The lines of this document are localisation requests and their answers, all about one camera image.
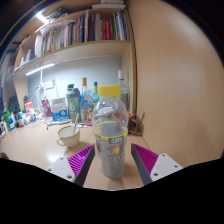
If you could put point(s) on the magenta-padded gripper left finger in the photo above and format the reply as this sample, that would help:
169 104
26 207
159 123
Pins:
63 168

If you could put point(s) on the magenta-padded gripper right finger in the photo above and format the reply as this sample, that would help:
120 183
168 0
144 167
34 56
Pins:
163 166

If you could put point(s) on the clear yellow-capped drink bottle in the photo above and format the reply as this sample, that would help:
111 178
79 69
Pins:
110 133

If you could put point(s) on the cream ceramic cup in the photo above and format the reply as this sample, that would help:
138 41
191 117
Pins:
68 139

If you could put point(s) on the light blue hand mirror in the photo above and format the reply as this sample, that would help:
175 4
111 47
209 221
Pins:
58 122

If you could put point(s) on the white and pink tube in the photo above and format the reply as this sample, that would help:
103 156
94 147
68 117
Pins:
84 125

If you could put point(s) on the brown mug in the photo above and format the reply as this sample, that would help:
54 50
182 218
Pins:
135 125

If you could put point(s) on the blue and white box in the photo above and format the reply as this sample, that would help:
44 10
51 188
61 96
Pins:
59 110

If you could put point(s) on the magenta pouch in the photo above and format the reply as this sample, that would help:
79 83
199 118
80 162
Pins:
46 108

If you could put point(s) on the grey shaker bottle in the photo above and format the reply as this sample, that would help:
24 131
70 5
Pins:
72 106

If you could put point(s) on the red and white canister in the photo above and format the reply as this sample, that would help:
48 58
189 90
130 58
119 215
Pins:
28 106

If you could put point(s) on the green-capped clear bottle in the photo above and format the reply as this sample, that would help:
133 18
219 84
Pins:
95 95

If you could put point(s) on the green bottle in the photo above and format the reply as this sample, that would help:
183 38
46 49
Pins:
70 86

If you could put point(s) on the clear glass bottle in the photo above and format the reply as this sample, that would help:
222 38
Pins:
124 90

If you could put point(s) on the under-shelf light strip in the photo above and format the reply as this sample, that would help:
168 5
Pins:
40 69

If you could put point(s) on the wooden shelf unit with books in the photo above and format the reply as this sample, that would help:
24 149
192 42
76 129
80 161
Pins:
83 50

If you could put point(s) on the ceiling light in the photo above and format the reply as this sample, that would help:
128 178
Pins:
41 17

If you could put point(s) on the white wall power strip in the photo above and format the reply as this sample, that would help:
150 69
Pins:
49 84

